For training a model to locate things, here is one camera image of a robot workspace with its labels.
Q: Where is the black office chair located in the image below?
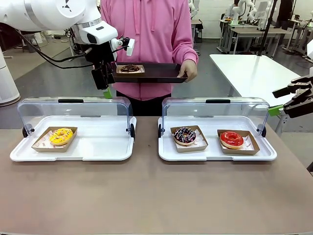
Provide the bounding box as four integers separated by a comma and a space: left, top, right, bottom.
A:
21, 30, 49, 54

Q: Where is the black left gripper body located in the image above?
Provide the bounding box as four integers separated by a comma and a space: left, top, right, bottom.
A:
85, 40, 117, 71

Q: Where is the white display case base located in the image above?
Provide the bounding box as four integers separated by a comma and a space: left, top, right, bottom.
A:
10, 115, 137, 162
158, 115, 278, 162

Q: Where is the yellow glazed donut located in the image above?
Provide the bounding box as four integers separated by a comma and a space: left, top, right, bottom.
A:
49, 127, 74, 145

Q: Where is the cardboard tray of chocolate donut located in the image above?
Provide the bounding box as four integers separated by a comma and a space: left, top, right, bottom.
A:
115, 64, 145, 74

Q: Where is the white side table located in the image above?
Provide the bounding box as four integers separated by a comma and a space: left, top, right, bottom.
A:
209, 53, 309, 133

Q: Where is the clear display case lid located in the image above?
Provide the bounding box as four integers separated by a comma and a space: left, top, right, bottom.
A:
161, 97, 270, 138
17, 96, 134, 138

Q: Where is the grey desk with drawer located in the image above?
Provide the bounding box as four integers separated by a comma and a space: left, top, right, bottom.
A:
190, 19, 203, 49

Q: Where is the cardboard tray of red donut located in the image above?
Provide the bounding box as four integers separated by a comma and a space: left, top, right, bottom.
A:
217, 129, 261, 155

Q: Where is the person in pink hoodie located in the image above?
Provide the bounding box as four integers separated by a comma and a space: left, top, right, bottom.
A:
100, 0, 199, 117

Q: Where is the long grey background desk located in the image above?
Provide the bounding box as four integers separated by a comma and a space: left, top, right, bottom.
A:
229, 26, 293, 55

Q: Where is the red glazed donut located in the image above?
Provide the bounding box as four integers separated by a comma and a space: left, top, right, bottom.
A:
219, 131, 245, 149

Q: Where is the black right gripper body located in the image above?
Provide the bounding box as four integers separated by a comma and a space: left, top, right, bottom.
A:
295, 87, 313, 101

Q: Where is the cardboard tray of drizzled donut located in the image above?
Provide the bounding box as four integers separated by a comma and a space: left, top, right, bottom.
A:
170, 125, 209, 154

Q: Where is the black stand pole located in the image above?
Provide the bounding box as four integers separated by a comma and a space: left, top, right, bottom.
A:
258, 0, 279, 57

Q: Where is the cardboard tray of yellow donut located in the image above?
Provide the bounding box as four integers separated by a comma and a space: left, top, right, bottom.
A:
31, 126, 78, 153

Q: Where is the person's left hand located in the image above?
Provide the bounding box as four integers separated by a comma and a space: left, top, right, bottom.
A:
179, 60, 198, 83

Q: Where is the chocolate sprinkled donut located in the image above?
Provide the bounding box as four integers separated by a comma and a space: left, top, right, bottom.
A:
119, 64, 141, 73

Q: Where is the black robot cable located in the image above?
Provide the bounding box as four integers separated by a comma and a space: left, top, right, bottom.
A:
14, 26, 93, 69

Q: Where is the black serving tray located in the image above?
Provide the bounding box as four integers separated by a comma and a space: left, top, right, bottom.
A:
112, 62, 188, 84

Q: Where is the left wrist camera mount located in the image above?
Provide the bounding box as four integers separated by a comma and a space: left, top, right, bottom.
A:
110, 36, 135, 57

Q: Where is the dark donut with white drizzle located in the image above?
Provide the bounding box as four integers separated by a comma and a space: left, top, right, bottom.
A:
173, 127, 197, 147

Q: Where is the white cylindrical pedestal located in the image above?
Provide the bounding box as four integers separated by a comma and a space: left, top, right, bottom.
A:
0, 46, 22, 106

